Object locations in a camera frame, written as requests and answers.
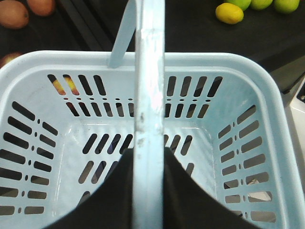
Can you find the light blue plastic basket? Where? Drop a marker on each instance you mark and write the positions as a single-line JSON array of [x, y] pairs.
[[66, 119]]

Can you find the small orange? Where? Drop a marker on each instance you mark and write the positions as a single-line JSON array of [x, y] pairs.
[[13, 14], [42, 8]]

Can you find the red apple front left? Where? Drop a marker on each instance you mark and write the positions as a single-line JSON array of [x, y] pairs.
[[9, 57]]

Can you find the green pear upper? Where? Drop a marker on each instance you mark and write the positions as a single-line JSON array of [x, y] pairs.
[[260, 4]]

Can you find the green apple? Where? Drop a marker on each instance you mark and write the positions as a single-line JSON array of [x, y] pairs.
[[243, 4]]

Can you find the black fruit display stand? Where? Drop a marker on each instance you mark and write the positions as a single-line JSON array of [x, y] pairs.
[[273, 40]]

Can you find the yellow lemon right lower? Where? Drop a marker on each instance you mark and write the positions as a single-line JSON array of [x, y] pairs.
[[229, 13]]

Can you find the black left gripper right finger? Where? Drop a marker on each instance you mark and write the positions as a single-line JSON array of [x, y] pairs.
[[187, 206]]

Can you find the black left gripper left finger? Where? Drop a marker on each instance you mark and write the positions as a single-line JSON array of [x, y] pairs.
[[110, 206]]

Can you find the green pear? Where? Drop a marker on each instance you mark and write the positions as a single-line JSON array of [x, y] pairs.
[[260, 4], [286, 6]]

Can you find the green pear lower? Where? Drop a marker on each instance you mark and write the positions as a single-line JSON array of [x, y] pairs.
[[286, 6]]

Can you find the small orange left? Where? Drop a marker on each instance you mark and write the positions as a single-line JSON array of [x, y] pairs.
[[13, 14]]

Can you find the small orange right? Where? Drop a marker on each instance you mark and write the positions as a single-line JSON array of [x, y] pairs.
[[42, 8]]

